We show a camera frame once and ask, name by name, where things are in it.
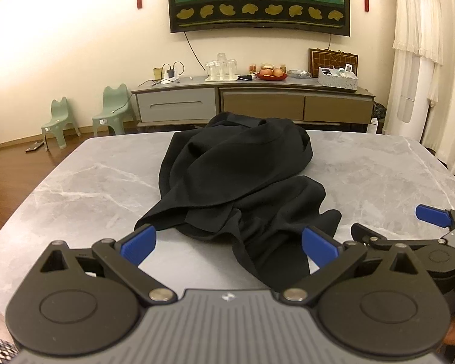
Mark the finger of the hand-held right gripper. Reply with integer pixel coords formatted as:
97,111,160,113
416,205,455,233
351,223,450,251

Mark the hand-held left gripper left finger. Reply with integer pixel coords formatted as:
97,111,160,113
39,224,177,308

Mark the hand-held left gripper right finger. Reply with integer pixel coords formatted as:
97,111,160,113
281,227,422,306

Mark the black garment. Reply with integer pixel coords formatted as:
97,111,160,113
134,112,342,300

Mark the white standing air conditioner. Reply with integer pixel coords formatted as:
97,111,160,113
387,45,442,145

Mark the large green child chair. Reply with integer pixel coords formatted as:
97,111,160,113
92,84,135,137

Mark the small green child chair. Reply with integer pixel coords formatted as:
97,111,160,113
41,97,81,150

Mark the grey and brown television cabinet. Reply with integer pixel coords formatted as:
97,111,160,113
131,74,376,127

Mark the white speckled storage box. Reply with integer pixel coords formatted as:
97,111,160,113
318,66,359,92

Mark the wooden chessboard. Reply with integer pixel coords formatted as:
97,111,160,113
308,48,361,78

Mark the clear glass cup set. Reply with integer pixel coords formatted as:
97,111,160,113
205,52,239,80

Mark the white lace cover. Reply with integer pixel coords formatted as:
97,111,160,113
392,0,445,107

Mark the black television cable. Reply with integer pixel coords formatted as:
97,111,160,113
184,30,208,77

